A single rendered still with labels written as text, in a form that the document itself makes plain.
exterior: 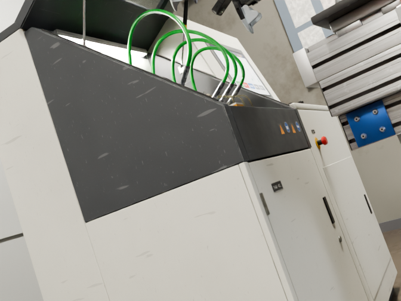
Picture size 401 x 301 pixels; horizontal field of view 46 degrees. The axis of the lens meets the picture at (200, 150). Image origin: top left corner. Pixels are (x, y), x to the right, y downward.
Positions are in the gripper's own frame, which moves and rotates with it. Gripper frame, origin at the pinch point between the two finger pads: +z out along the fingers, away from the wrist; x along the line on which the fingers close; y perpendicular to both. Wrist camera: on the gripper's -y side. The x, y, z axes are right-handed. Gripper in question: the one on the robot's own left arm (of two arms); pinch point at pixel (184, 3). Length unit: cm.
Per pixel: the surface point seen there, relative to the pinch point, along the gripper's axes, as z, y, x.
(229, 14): 124, -216, 211
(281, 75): 164, -145, 206
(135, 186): 40, 17, -38
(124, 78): 13.9, 1.8, -26.1
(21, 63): 15, -37, -42
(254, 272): 50, 57, -30
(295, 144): 52, 27, 21
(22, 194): 52, -22, -61
